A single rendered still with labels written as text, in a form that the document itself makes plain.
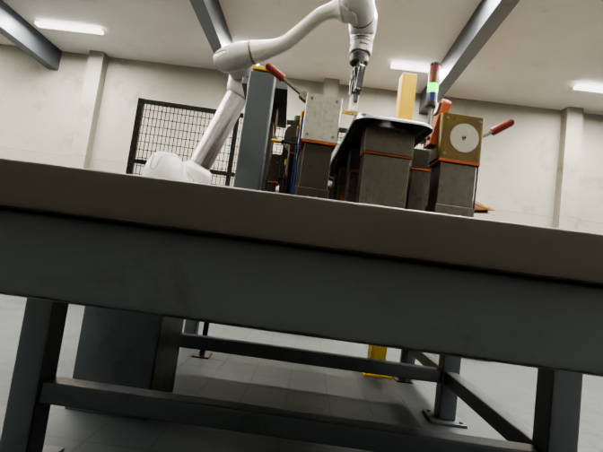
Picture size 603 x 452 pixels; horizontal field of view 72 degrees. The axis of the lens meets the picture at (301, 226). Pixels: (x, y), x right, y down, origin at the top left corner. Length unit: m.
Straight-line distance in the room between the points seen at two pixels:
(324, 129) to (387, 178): 0.20
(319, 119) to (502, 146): 8.37
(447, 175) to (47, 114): 9.59
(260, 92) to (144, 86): 8.42
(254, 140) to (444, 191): 0.51
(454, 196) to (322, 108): 0.39
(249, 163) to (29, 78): 9.74
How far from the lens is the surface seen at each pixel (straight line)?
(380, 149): 1.02
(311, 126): 1.04
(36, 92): 10.53
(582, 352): 0.45
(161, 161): 1.81
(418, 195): 1.29
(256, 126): 1.15
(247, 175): 1.11
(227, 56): 1.92
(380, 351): 2.80
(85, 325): 1.79
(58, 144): 9.93
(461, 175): 1.11
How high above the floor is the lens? 0.65
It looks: 5 degrees up
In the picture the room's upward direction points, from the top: 8 degrees clockwise
